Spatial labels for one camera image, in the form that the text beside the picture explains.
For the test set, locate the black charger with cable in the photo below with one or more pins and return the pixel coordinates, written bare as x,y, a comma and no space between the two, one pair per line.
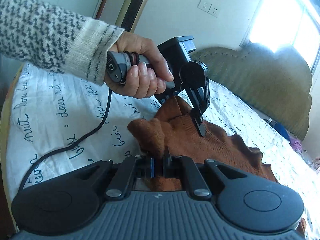
271,122

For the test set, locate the dark blue cloth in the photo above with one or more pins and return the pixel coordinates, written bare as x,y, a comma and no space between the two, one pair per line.
282,131

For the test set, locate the gold tower fan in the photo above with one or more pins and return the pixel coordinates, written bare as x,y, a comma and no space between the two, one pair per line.
129,14

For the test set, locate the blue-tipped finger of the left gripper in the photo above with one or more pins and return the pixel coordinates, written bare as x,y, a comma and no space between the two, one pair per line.
197,119

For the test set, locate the white quilt with script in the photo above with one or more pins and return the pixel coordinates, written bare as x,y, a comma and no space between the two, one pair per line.
50,111

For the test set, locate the brown knit sweater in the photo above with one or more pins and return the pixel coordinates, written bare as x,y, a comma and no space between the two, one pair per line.
172,128

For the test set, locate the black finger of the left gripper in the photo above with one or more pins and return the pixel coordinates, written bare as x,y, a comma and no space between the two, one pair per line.
163,97

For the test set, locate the green padded headboard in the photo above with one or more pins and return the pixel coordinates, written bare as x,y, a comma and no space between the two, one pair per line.
276,83

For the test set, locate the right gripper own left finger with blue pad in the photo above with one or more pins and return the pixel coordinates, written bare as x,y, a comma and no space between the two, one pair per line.
122,182

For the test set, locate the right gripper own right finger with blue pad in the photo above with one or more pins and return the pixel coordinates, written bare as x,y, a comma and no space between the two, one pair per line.
183,168

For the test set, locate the patterned knit sleeve forearm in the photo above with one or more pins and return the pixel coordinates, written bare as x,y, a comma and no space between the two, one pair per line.
56,39

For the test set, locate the window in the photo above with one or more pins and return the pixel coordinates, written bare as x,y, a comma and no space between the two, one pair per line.
279,23

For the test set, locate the white wall socket pair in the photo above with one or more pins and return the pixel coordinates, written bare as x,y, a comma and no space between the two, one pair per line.
209,8

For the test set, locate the person's left hand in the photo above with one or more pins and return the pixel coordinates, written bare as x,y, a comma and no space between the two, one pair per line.
141,81

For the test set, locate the pink white clothes pile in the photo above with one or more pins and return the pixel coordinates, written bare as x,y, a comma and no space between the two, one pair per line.
315,165

